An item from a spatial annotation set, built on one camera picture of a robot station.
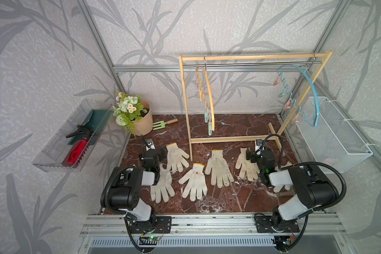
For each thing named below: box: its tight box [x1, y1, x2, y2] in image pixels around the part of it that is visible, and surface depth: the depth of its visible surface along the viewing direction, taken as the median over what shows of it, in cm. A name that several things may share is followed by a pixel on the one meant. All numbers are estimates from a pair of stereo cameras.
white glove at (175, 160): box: [165, 142, 190, 174], surface depth 98 cm
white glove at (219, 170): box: [204, 149, 235, 188], surface depth 93 cm
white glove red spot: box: [178, 162, 208, 202], surface depth 88 cm
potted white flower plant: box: [112, 91, 153, 136], surface depth 87 cm
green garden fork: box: [152, 118, 179, 131], surface depth 118 cm
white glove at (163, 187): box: [150, 164, 176, 204], surface depth 86 cm
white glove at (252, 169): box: [235, 147, 260, 182], surface depth 94 cm
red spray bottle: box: [61, 124, 94, 168], surface depth 61 cm
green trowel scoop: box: [67, 109, 111, 145], surface depth 67 cm
